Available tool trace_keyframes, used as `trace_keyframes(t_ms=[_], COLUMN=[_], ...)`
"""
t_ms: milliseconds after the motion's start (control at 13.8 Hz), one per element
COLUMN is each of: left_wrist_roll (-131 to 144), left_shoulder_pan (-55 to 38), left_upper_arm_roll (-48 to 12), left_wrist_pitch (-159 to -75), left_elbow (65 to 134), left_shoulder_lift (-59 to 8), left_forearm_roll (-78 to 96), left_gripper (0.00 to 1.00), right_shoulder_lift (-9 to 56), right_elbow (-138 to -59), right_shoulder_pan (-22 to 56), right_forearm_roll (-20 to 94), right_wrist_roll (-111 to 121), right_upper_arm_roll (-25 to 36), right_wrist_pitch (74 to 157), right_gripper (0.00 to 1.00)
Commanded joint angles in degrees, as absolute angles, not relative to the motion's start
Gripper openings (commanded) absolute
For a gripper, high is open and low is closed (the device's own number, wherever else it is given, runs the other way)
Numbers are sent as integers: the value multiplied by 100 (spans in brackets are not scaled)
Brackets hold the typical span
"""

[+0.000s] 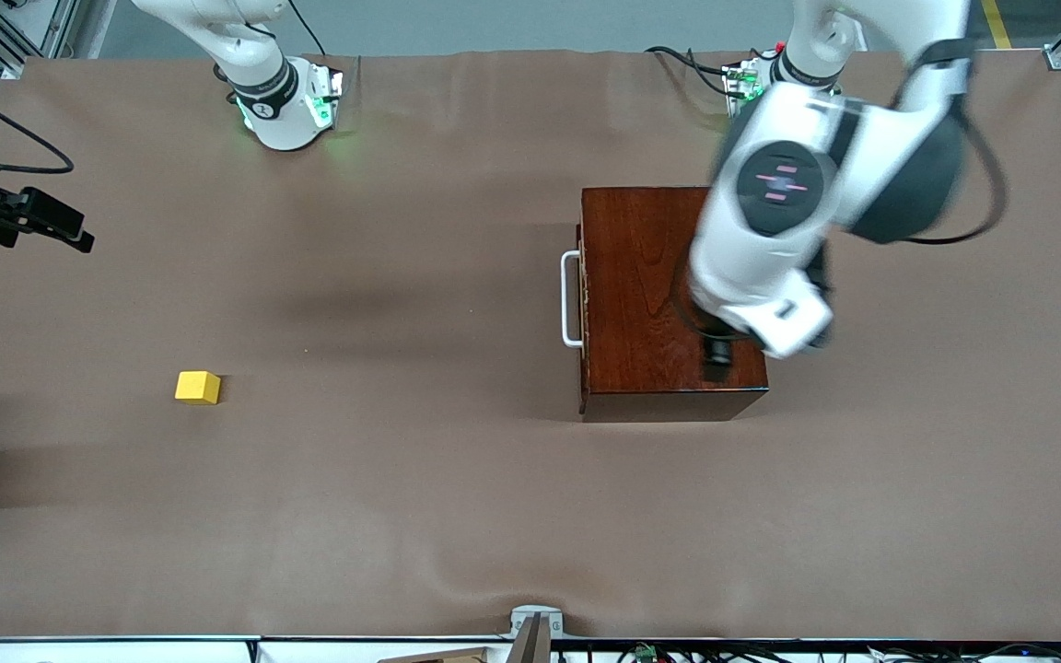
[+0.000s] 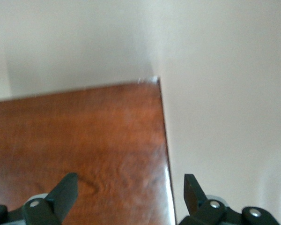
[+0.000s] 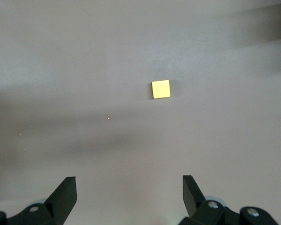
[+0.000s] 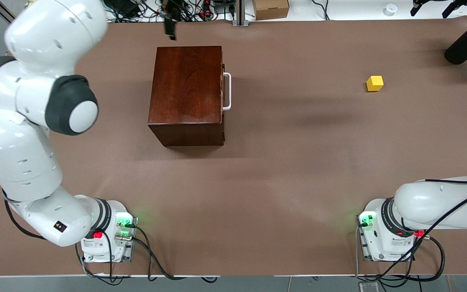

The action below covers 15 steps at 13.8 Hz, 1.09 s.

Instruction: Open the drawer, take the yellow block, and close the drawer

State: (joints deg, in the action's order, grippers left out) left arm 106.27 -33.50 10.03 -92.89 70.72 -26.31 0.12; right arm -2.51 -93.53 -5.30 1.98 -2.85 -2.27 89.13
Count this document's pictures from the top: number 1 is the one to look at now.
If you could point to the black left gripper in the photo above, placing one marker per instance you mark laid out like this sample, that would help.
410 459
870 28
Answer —
720 351

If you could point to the yellow wooden block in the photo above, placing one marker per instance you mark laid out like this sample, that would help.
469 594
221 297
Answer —
196 388

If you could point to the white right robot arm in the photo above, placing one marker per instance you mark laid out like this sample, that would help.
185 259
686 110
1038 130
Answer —
263 92

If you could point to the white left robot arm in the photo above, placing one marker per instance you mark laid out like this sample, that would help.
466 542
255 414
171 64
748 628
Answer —
770 239

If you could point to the dark brown wooden cabinet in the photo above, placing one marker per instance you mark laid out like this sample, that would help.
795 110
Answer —
641 304

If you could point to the brown table cover sheet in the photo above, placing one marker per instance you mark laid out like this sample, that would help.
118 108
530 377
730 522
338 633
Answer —
355 516

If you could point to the tan wooden board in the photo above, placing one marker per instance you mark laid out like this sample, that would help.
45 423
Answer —
443 657

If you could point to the grey metal table bracket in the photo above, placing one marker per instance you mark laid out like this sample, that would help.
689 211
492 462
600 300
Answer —
536 617

